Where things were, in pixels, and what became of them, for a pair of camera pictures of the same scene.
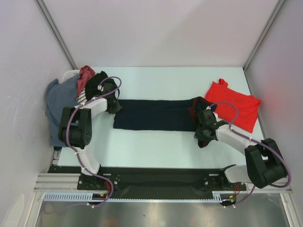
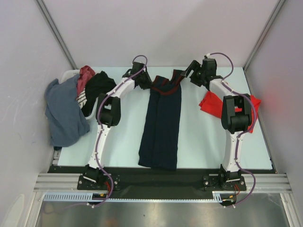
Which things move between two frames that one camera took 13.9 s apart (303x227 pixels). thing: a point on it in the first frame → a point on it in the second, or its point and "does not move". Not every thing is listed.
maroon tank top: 85,72 does not move
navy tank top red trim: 176,115 → 159,147
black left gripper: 117,108 → 148,82
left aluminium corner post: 57,34 does not move
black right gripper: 198,135 → 195,66
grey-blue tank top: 58,96 does not move
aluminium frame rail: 51,182 does not move
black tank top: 94,85 does not move
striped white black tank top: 81,99 does not move
